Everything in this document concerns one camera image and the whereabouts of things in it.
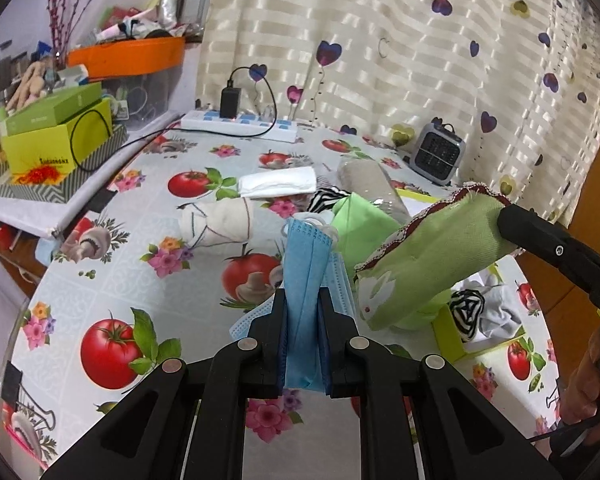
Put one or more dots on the wooden jointed doll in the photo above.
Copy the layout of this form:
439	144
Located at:
27	85

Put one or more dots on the black-white striped sock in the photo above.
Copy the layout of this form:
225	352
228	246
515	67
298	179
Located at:
467	315
325	197

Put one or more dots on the small grey heater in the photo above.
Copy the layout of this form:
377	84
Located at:
440	152

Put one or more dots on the heart-print striped curtain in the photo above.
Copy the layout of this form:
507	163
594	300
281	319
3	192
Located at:
405	35

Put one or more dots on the blue face mask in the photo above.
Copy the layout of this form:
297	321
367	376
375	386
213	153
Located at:
305	280

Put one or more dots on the clear bin with orange lid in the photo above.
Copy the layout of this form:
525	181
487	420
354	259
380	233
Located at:
130	55

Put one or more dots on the person's right hand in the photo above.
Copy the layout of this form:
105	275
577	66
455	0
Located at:
582	385

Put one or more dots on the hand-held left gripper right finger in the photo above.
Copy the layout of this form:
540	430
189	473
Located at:
323	360

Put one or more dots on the chevron patterned box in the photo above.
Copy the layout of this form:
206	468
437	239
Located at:
35	191

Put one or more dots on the green lace-trimmed cloth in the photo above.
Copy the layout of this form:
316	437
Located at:
430	245

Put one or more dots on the lime green box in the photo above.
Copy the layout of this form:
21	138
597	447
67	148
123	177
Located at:
45	150

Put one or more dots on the tomato-print tablecloth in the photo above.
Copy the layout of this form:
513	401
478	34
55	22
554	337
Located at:
155	285

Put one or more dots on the clutter of packets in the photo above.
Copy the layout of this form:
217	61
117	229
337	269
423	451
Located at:
135	15

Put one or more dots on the black charger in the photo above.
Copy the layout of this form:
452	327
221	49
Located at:
230	102

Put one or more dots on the plain green cloth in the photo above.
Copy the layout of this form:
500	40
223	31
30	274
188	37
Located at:
365	225

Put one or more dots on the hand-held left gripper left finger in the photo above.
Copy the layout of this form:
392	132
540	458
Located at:
280	360

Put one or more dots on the purple flower branches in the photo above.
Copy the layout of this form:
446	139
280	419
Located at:
57	10

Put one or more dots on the beige fabric roll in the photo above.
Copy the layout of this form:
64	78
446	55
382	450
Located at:
362	175

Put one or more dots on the cream sock with thread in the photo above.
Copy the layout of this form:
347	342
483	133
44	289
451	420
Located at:
225	222

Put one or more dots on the dark green flat box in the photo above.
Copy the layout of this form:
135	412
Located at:
50	107

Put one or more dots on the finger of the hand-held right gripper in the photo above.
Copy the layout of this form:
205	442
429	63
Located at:
540	237

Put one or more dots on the yellow-green cardboard box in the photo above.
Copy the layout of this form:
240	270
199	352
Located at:
447	342

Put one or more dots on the white crumpled cloth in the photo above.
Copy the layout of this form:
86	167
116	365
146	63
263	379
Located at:
502	310

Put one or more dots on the white power strip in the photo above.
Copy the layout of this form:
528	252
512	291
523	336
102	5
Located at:
240	122

